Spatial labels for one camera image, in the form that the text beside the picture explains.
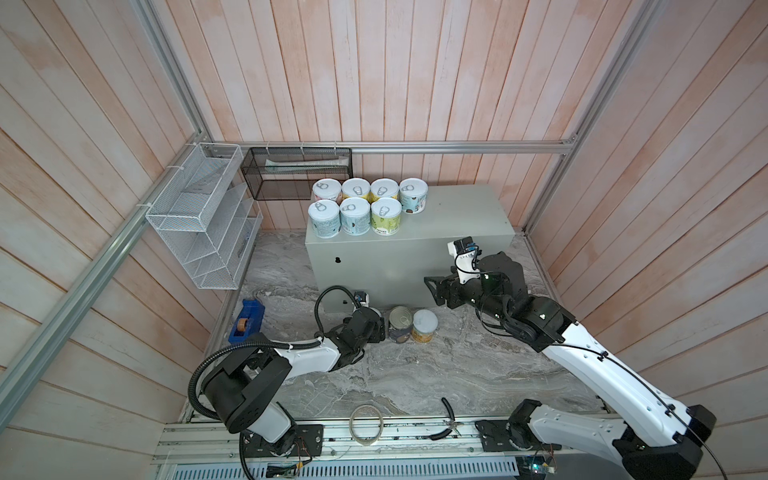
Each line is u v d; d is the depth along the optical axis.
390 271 0.96
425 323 0.86
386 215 0.69
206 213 0.66
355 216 0.69
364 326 0.69
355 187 0.75
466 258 0.59
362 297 0.80
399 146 0.96
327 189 0.75
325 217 0.69
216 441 0.75
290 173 1.04
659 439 0.39
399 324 0.83
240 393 0.44
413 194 0.74
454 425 0.76
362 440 0.75
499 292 0.50
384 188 0.75
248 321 0.88
